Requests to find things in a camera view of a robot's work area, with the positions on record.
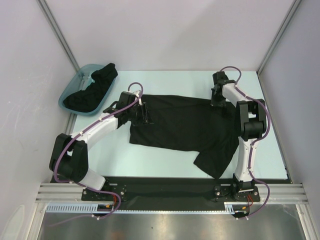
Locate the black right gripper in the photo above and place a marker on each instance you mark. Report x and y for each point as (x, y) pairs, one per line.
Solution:
(217, 100)

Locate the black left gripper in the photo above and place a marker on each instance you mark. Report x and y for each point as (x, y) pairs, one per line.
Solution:
(145, 117)

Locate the black t shirt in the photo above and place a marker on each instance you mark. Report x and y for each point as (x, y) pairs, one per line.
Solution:
(190, 124)

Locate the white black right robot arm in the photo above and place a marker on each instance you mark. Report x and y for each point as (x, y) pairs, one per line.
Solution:
(251, 126)

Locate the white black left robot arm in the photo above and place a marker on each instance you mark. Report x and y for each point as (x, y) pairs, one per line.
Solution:
(70, 156)

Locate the black clothes in basket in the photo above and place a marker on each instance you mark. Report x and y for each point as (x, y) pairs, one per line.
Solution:
(95, 87)

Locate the teal plastic basket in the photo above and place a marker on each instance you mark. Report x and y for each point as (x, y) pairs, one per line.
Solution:
(85, 90)

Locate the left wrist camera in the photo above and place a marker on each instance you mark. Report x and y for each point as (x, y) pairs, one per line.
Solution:
(126, 98)

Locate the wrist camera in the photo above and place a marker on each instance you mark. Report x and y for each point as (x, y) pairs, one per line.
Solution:
(220, 78)
(126, 98)

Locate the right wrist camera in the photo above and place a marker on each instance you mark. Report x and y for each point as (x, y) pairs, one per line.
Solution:
(220, 78)

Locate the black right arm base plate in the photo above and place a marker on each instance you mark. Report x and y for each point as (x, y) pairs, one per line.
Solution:
(228, 193)

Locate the aluminium frame rail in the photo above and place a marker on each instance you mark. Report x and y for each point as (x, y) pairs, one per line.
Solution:
(59, 193)

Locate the light blue slotted cable duct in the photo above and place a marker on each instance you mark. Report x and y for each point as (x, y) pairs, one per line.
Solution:
(80, 208)

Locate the right aluminium corner post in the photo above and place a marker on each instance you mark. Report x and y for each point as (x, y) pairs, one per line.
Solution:
(279, 35)

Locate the aluminium corner post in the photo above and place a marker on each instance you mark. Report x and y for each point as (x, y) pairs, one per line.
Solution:
(49, 16)
(279, 35)

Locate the left aluminium corner post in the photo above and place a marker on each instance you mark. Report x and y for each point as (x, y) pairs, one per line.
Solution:
(49, 16)

